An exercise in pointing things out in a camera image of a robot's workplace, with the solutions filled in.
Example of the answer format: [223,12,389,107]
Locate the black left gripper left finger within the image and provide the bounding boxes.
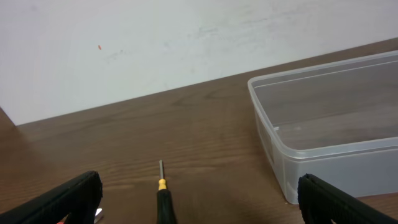
[1,171,103,224]

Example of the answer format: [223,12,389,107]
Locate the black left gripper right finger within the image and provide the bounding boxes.
[298,174,397,224]

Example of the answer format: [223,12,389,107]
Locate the red black cutting pliers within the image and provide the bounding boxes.
[57,208,104,224]

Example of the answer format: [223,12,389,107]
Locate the black yellow screwdriver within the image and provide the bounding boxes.
[157,160,177,224]

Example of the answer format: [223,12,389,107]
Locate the clear plastic container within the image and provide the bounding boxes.
[248,51,397,204]

